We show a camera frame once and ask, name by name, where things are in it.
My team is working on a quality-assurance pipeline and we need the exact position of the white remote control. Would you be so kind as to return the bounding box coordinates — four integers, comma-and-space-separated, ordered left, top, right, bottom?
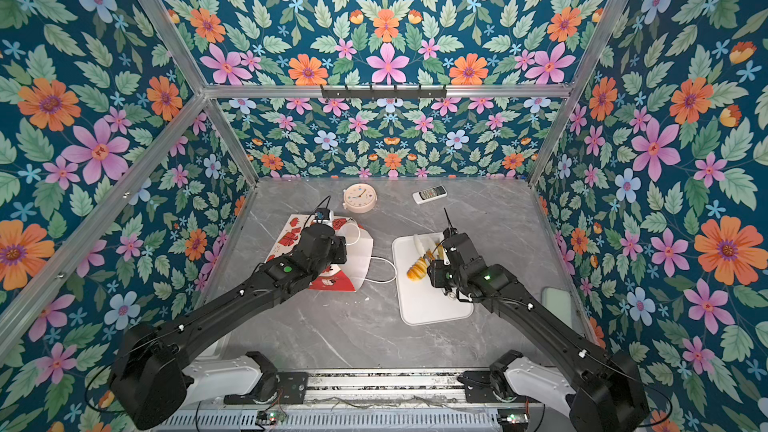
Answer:
412, 185, 447, 205

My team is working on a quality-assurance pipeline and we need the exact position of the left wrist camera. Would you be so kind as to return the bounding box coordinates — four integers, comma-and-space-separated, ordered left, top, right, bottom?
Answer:
314, 207, 333, 224

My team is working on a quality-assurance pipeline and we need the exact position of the pink round clock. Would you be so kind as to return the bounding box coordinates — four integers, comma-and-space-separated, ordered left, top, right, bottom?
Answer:
342, 183, 378, 214

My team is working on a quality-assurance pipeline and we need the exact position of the long yellow fake bread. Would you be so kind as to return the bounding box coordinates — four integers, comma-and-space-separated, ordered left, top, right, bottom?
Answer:
406, 242, 445, 282

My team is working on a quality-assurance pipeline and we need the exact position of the red white paper bag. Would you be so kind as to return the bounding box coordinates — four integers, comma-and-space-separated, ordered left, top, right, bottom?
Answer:
266, 214, 397, 292

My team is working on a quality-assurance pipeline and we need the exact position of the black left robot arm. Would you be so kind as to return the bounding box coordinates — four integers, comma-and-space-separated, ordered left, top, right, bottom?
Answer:
108, 224, 347, 430

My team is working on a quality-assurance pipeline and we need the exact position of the white rectangular tray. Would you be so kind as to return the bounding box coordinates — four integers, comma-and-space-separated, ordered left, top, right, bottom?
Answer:
392, 232, 474, 327

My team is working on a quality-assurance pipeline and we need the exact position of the white box on table edge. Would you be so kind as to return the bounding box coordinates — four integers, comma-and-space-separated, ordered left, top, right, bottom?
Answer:
542, 287, 574, 328

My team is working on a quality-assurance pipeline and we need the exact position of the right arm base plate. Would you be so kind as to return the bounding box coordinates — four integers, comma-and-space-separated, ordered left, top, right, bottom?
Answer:
456, 370, 509, 403

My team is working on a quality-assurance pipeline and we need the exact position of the black hook rail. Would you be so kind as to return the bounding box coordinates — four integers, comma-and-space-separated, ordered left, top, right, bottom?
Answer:
320, 85, 448, 100

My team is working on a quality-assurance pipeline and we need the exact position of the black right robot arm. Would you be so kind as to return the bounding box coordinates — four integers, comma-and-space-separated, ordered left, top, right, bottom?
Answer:
417, 228, 651, 431

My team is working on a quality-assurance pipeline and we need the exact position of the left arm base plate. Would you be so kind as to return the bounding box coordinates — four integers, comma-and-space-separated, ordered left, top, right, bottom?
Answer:
224, 372, 309, 406

